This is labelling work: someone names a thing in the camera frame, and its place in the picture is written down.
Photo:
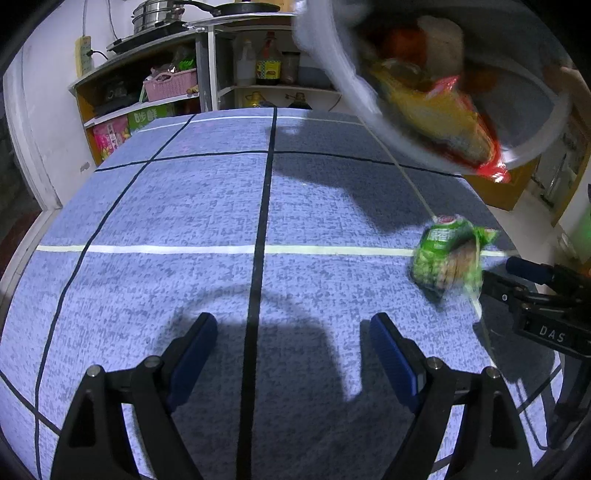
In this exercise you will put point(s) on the wooden shelf unit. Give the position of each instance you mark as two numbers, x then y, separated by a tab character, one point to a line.
81	101

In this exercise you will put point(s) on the pink printed box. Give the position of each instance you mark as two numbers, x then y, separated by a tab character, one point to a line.
111	138

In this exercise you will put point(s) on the green cardboard box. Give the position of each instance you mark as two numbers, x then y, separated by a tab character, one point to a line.
150	119

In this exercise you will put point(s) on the white metal kitchen rack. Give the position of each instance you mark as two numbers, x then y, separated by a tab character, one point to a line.
205	69

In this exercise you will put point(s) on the black induction cooker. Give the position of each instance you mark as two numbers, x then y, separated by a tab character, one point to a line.
138	41

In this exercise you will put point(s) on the white round trash bin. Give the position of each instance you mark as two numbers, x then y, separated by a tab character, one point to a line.
332	69

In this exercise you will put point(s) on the white crumpled tissue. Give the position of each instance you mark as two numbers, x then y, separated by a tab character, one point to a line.
441	39

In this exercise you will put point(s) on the green snack packet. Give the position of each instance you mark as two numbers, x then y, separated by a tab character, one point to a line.
443	258

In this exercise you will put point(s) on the black cookware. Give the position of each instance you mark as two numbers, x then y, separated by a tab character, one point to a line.
115	92

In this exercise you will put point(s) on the clear plastic bin liner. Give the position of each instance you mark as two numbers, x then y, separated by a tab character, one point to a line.
521	55

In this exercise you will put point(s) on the yellow power strip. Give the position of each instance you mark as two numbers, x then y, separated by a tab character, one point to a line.
83	55

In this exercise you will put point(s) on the black frying pan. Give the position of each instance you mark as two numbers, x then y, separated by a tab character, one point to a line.
244	8

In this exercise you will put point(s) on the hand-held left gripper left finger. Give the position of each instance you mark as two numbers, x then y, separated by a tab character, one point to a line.
196	355

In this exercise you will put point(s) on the yellow oil bottle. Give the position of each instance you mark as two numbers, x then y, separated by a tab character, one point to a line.
254	100

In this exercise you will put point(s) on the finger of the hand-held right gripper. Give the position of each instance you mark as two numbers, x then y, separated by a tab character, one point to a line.
501	285
526	269

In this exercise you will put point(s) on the stainless steel pot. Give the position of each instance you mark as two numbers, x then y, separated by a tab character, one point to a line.
157	18

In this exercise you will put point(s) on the pink plastic basket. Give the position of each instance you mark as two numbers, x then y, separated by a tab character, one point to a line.
168	85

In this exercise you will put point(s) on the dark bottle yellow label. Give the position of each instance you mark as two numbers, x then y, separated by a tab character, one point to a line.
268	67

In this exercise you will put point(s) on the yellow red snack packet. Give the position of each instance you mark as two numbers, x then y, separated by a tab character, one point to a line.
443	124

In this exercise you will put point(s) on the blue checked tablecloth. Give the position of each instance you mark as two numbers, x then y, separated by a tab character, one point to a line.
184	207

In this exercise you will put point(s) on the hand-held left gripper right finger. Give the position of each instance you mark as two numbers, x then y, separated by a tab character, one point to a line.
392	360

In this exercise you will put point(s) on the white plastic bottle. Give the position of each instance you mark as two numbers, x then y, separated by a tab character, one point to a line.
245	64

